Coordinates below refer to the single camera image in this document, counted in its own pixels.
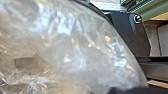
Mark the green framed glass door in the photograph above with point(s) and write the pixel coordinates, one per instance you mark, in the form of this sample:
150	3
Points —
146	6

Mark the clear plastic bag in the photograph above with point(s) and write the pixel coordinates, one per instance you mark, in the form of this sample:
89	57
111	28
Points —
66	46

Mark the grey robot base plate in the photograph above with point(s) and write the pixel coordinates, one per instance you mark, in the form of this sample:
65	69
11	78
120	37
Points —
131	36

